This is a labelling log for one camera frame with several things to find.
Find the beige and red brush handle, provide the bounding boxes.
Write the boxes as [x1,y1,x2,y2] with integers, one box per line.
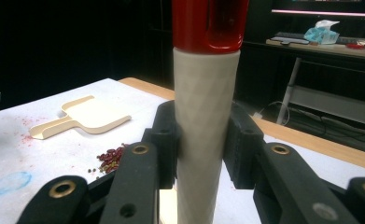
[158,0,251,224]

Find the blue tissue pack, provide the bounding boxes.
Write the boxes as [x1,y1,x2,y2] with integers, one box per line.
[303,19,341,45]

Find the white cable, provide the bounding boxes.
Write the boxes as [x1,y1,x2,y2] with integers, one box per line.
[254,101,291,126]

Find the white desk leg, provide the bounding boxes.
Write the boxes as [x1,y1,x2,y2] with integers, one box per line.
[276,57,302,125]

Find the cream plastic dustpan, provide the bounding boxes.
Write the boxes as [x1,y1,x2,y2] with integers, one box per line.
[28,94,133,140]

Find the grey flat device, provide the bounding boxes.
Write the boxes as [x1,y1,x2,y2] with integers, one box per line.
[270,36,311,46]

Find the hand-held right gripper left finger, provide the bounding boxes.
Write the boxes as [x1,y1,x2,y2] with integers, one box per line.
[142,100,180,189]

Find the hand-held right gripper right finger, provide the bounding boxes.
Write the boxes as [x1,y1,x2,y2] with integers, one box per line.
[222,102,266,190]

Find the black cables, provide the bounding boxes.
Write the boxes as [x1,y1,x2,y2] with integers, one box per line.
[290,105,365,145]

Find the pile of red beans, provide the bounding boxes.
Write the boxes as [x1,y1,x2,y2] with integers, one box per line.
[88,143,130,180]

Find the grey desk crossbar panel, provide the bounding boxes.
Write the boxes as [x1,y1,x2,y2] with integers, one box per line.
[290,85,365,129]

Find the wooden desk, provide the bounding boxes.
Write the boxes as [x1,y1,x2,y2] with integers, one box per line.
[265,36,365,62]

